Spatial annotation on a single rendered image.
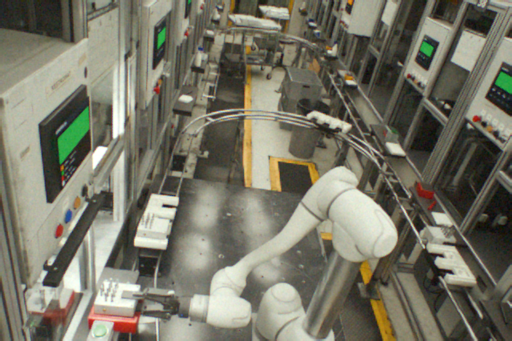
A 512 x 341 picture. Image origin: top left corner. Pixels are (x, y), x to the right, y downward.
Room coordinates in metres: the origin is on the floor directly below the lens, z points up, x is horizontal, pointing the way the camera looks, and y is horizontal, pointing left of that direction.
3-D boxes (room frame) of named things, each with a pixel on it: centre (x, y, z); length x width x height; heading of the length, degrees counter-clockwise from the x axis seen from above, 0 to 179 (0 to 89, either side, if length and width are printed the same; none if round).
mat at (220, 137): (5.91, 0.58, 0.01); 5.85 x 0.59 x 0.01; 7
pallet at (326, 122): (3.23, -0.55, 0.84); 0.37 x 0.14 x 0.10; 65
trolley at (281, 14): (8.18, 0.23, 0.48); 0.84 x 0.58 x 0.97; 15
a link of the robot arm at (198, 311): (0.94, 0.09, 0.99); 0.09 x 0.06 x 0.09; 7
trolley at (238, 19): (6.87, 0.48, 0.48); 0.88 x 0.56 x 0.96; 115
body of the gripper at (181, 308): (0.93, 0.16, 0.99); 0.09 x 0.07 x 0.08; 97
